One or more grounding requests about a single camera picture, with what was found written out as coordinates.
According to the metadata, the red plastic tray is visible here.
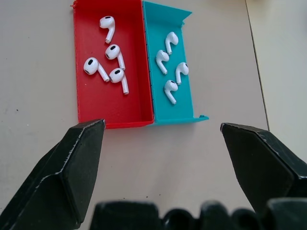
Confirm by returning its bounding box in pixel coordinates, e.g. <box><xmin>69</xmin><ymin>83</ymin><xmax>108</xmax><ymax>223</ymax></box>
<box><xmin>70</xmin><ymin>0</ymin><xmax>154</xmax><ymax>129</ymax></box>

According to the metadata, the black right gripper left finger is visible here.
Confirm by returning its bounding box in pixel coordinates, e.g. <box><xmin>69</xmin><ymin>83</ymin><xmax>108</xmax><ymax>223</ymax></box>
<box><xmin>0</xmin><ymin>119</ymin><xmax>106</xmax><ymax>230</ymax></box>

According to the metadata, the white earbud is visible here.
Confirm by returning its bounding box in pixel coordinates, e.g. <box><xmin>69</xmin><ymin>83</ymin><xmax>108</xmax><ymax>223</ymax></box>
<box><xmin>109</xmin><ymin>68</ymin><xmax>130</xmax><ymax>95</ymax></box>
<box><xmin>175</xmin><ymin>62</ymin><xmax>189</xmax><ymax>86</ymax></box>
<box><xmin>165</xmin><ymin>31</ymin><xmax>179</xmax><ymax>56</ymax></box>
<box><xmin>105</xmin><ymin>44</ymin><xmax>126</xmax><ymax>70</ymax></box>
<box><xmin>99</xmin><ymin>16</ymin><xmax>116</xmax><ymax>44</ymax></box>
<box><xmin>155</xmin><ymin>49</ymin><xmax>170</xmax><ymax>76</ymax></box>
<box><xmin>163</xmin><ymin>80</ymin><xmax>179</xmax><ymax>105</ymax></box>
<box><xmin>83</xmin><ymin>57</ymin><xmax>110</xmax><ymax>83</ymax></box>

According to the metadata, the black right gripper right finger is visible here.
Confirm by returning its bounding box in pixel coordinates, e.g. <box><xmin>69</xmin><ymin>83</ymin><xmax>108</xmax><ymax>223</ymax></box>
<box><xmin>220</xmin><ymin>123</ymin><xmax>307</xmax><ymax>214</ymax></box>

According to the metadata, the teal plastic tray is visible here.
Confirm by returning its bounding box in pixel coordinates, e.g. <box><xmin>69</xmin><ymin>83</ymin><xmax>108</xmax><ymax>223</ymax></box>
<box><xmin>142</xmin><ymin>0</ymin><xmax>210</xmax><ymax>127</ymax></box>

